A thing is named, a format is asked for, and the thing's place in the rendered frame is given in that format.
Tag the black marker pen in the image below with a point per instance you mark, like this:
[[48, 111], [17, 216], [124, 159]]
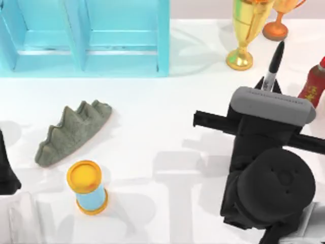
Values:
[[275, 59]]

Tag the light blue rack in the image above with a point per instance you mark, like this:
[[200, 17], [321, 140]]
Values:
[[122, 38]]

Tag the orange trophy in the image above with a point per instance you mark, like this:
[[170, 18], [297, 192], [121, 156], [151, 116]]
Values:
[[275, 28]]

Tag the blue can with yellow ends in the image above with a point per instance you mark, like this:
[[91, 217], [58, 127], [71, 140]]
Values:
[[87, 183]]

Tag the gold trophy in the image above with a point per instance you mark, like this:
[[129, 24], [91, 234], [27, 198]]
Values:
[[245, 23]]

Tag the red bottle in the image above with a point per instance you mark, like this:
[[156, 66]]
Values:
[[313, 84]]

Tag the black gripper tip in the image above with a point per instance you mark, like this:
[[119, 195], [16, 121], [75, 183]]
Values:
[[7, 167]]

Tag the pale grey rounded box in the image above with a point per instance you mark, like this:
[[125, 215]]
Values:
[[271, 104]]

